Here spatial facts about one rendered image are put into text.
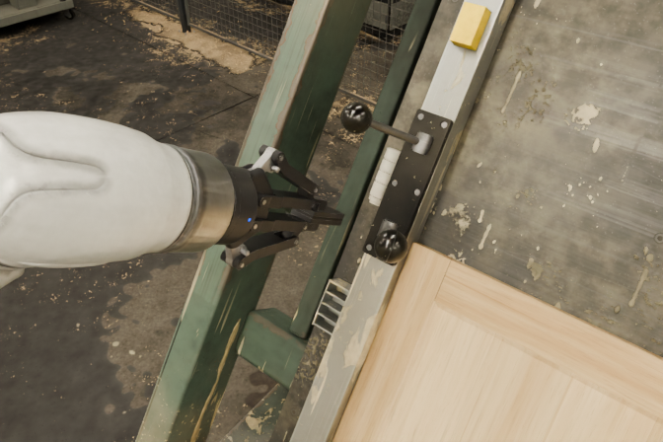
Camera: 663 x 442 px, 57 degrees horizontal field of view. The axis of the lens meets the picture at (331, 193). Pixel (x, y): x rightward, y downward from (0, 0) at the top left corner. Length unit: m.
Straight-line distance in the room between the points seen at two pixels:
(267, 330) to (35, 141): 0.66
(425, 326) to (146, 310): 1.96
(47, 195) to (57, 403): 2.10
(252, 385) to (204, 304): 1.39
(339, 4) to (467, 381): 0.55
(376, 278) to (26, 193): 0.52
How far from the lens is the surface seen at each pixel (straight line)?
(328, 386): 0.87
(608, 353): 0.77
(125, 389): 2.44
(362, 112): 0.72
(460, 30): 0.80
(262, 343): 1.02
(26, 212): 0.41
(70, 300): 2.81
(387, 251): 0.68
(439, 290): 0.81
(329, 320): 0.87
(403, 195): 0.79
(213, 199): 0.51
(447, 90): 0.80
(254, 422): 1.31
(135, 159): 0.44
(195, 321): 0.99
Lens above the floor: 1.89
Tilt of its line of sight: 37 degrees down
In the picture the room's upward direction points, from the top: straight up
